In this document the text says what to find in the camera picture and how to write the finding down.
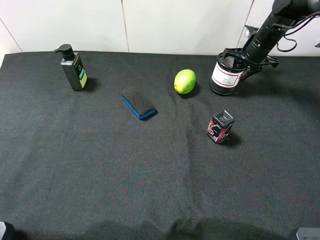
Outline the black mesh pen cup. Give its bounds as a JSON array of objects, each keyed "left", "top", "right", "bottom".
[{"left": 209, "top": 52, "right": 247, "bottom": 96}]

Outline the black table cloth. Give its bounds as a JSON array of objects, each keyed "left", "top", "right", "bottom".
[{"left": 0, "top": 52, "right": 320, "bottom": 240}]

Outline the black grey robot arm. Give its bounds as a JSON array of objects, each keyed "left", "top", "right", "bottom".
[{"left": 217, "top": 0, "right": 320, "bottom": 80}]

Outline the black pump bottle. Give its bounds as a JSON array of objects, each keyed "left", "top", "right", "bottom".
[{"left": 54, "top": 44, "right": 88, "bottom": 91}]

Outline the red black small tin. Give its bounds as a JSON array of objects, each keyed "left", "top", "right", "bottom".
[{"left": 206, "top": 110, "right": 235, "bottom": 144}]

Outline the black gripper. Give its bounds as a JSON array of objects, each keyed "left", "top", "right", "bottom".
[{"left": 217, "top": 48, "right": 280, "bottom": 82}]

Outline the blue felt board eraser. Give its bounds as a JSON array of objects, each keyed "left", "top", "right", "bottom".
[{"left": 120, "top": 86, "right": 157, "bottom": 120}]

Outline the green lime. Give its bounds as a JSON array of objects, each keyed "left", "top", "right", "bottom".
[{"left": 174, "top": 69, "right": 196, "bottom": 95}]

